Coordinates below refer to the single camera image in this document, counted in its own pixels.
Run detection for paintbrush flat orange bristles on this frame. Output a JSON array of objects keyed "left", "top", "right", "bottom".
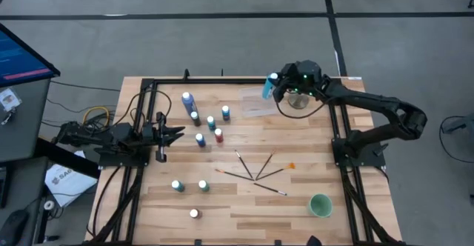
[{"left": 215, "top": 168, "right": 256, "bottom": 182}]

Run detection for white paper sheet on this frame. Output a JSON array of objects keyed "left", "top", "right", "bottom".
[{"left": 44, "top": 163, "right": 99, "bottom": 208}]

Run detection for thin paintbrush silver ferrule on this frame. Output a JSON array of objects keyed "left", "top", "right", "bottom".
[{"left": 234, "top": 149, "right": 254, "bottom": 180}]

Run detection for mint green cup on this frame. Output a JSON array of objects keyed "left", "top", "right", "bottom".
[{"left": 308, "top": 193, "right": 334, "bottom": 219}]

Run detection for thin paintbrush brown bristles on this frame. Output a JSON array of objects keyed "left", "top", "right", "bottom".
[{"left": 255, "top": 148, "right": 277, "bottom": 181}]

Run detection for paintbrush orange fan bristles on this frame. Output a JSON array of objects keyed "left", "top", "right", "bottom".
[{"left": 255, "top": 162, "right": 296, "bottom": 182}]

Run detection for large teal paint bottle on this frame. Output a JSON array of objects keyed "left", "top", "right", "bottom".
[{"left": 261, "top": 72, "right": 279, "bottom": 101}]

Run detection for thin black floor cable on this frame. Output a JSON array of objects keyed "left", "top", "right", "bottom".
[{"left": 50, "top": 79, "right": 123, "bottom": 93}]

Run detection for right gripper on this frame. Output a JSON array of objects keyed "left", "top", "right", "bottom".
[{"left": 273, "top": 61, "right": 310, "bottom": 103}]

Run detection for black computer mouse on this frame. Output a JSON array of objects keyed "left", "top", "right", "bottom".
[{"left": 0, "top": 208, "right": 30, "bottom": 246}]

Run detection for black floor cable loop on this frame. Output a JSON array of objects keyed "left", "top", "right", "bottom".
[{"left": 439, "top": 115, "right": 474, "bottom": 164}]

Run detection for yellow cable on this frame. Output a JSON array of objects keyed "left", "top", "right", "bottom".
[{"left": 81, "top": 106, "right": 111, "bottom": 128}]

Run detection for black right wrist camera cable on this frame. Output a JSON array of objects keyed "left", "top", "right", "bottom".
[{"left": 276, "top": 96, "right": 331, "bottom": 120}]

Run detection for black desk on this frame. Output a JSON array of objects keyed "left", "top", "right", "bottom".
[{"left": 0, "top": 137, "right": 101, "bottom": 246}]

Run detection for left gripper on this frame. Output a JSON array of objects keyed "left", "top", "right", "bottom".
[{"left": 142, "top": 111, "right": 186, "bottom": 164}]

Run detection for clear plastic container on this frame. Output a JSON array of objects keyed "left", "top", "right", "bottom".
[{"left": 238, "top": 85, "right": 281, "bottom": 119}]

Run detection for computer monitor blue screen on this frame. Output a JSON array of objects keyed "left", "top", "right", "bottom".
[{"left": 0, "top": 22, "right": 61, "bottom": 88}]

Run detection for large purple paint bottle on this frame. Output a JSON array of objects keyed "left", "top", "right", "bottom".
[{"left": 181, "top": 91, "right": 199, "bottom": 116}]

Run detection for lettered paintbrush long silver ferrule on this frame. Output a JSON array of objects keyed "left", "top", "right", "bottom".
[{"left": 253, "top": 182, "right": 288, "bottom": 196}]

